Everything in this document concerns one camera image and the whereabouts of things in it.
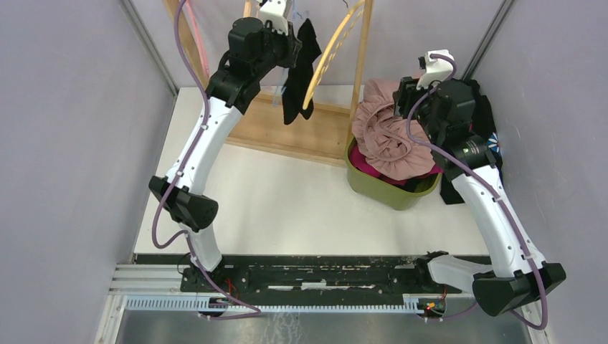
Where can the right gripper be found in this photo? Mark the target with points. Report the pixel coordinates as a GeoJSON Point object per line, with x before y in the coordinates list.
{"type": "Point", "coordinates": [406, 96]}

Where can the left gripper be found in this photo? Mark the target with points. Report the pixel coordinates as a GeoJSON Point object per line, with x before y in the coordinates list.
{"type": "Point", "coordinates": [292, 45]}

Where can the dark striped garment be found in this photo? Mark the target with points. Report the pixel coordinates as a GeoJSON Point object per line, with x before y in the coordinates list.
{"type": "Point", "coordinates": [299, 78]}

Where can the light pink skirt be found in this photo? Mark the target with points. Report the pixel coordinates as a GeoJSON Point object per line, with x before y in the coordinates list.
{"type": "Point", "coordinates": [383, 138]}

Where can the magenta pleated skirt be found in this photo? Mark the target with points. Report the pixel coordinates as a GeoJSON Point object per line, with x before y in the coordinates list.
{"type": "Point", "coordinates": [358, 160]}

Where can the pink plastic hanger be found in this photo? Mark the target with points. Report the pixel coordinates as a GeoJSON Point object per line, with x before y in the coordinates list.
{"type": "Point", "coordinates": [199, 43]}

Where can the light blue hanger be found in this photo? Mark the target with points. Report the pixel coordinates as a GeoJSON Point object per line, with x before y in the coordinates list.
{"type": "Point", "coordinates": [297, 18]}

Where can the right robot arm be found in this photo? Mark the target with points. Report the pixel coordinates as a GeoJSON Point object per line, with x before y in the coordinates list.
{"type": "Point", "coordinates": [457, 119]}

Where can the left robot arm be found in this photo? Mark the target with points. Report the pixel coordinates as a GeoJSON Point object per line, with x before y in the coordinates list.
{"type": "Point", "coordinates": [256, 47]}

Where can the wooden clothes rack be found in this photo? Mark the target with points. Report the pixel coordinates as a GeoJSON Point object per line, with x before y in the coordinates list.
{"type": "Point", "coordinates": [323, 138]}

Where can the black garment pile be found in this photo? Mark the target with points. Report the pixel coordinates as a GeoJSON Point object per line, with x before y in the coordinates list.
{"type": "Point", "coordinates": [483, 124]}

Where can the olive green plastic basket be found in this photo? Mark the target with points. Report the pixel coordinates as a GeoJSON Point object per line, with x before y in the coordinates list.
{"type": "Point", "coordinates": [383, 192]}

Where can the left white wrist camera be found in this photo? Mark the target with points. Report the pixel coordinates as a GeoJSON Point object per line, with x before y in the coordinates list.
{"type": "Point", "coordinates": [274, 14]}

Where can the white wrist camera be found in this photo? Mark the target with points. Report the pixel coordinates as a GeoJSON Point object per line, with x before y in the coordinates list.
{"type": "Point", "coordinates": [439, 65]}
{"type": "Point", "coordinates": [274, 14]}

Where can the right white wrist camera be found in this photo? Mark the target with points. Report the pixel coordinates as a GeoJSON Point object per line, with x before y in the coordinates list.
{"type": "Point", "coordinates": [439, 65]}

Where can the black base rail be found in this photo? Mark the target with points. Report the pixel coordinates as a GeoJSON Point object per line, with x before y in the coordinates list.
{"type": "Point", "coordinates": [245, 282]}

